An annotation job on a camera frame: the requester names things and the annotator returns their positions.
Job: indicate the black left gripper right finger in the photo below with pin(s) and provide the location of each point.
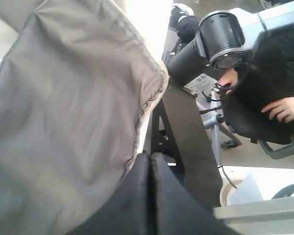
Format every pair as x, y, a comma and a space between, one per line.
174, 210

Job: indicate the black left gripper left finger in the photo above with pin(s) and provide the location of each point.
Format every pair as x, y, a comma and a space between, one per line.
127, 210

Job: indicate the beige duffel bag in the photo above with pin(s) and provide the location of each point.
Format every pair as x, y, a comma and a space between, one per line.
76, 87

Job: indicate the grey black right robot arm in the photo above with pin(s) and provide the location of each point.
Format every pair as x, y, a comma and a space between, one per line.
226, 38

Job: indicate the person's bare hand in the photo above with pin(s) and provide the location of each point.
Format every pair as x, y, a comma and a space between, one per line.
282, 109

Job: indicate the round tape roll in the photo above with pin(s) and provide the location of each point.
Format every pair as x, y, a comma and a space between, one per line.
226, 193

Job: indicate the white paper sheet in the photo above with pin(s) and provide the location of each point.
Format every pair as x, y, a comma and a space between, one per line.
246, 192

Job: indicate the black office chair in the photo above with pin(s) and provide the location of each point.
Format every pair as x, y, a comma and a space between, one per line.
230, 118

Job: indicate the person in black clothes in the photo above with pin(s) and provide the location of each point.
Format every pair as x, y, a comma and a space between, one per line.
271, 75

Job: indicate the dark table leg frame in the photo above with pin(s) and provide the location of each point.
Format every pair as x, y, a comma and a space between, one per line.
177, 131

